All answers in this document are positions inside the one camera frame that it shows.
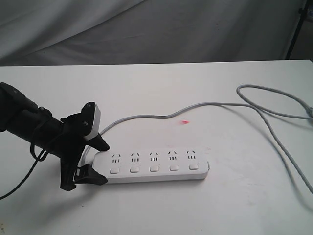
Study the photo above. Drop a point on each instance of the white five-outlet power strip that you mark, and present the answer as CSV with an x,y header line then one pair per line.
x,y
154,165

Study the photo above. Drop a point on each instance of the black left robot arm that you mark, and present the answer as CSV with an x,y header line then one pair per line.
x,y
25,119

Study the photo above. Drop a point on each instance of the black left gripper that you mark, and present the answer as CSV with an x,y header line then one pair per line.
x,y
71,145

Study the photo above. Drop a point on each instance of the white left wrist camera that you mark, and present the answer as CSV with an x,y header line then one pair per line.
x,y
91,115

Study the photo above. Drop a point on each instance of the black tripod stand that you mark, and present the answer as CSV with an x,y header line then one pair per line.
x,y
302,12

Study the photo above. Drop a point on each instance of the grey backdrop cloth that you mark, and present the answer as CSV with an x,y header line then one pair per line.
x,y
100,32

